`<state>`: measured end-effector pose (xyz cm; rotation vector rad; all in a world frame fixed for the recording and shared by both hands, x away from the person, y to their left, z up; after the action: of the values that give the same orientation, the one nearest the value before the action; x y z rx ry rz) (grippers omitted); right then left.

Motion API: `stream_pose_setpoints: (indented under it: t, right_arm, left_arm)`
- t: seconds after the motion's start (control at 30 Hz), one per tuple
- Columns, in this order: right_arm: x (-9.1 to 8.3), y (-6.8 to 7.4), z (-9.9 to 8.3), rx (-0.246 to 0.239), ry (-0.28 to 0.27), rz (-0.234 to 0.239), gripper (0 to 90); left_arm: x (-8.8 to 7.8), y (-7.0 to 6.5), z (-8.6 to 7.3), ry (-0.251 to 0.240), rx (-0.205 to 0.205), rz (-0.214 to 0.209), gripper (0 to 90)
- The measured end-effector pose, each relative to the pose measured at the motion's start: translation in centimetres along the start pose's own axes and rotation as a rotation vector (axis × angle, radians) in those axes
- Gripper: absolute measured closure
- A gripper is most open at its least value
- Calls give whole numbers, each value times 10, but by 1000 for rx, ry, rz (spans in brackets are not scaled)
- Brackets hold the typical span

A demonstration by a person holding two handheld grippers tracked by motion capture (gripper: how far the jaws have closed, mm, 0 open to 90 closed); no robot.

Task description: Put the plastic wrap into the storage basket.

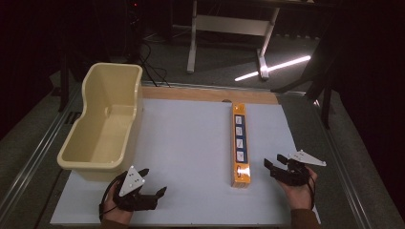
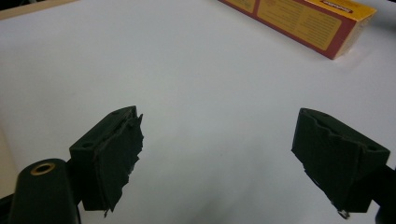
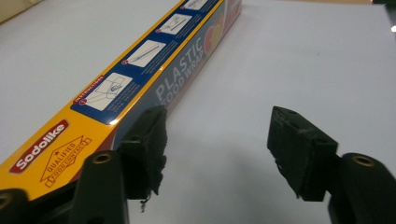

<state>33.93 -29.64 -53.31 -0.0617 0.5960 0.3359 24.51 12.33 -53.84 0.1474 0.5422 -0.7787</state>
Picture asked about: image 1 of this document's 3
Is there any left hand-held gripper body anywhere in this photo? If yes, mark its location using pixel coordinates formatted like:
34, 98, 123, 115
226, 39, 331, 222
113, 165, 160, 213

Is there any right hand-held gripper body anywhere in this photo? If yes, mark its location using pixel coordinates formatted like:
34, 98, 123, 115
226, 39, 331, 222
269, 149, 328, 187

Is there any white table frame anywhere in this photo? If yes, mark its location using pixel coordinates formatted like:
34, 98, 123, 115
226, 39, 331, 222
186, 0, 281, 80

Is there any person's right hand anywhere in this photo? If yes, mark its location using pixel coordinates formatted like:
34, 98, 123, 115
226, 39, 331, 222
276, 166, 319, 211

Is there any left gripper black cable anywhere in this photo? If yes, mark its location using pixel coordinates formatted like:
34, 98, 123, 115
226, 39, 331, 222
98, 175, 128, 223

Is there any cream plastic tub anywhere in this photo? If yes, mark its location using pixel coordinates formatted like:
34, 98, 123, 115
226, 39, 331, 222
56, 62, 144, 183

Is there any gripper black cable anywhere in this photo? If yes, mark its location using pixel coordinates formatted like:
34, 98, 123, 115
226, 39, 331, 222
98, 175, 128, 223
306, 173, 317, 211

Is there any white table mat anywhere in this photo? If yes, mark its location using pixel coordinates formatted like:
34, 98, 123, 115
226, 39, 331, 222
50, 97, 322, 227

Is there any person's left hand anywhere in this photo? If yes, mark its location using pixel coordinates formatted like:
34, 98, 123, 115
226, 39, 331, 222
102, 182, 135, 226

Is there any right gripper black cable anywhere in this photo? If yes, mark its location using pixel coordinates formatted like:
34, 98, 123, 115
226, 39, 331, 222
306, 173, 317, 211

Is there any long orange box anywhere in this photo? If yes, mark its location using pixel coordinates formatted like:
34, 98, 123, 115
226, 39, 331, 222
229, 102, 252, 189

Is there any black metal stand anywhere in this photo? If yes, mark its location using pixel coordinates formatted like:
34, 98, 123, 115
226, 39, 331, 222
270, 18, 338, 130

